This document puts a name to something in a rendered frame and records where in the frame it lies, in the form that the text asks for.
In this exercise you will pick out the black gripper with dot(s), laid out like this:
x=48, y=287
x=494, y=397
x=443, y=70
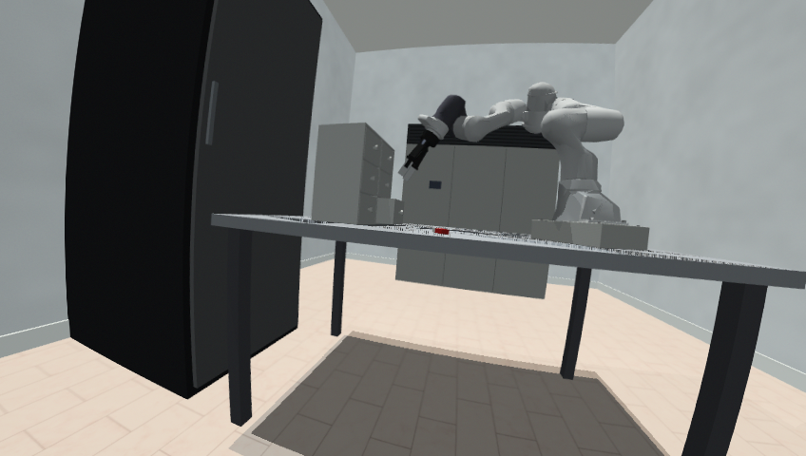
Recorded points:
x=427, y=139

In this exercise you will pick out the grey drawer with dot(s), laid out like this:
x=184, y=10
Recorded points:
x=367, y=208
x=384, y=188
x=389, y=211
x=372, y=147
x=386, y=158
x=369, y=179

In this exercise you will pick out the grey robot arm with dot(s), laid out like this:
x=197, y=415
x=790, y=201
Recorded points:
x=566, y=128

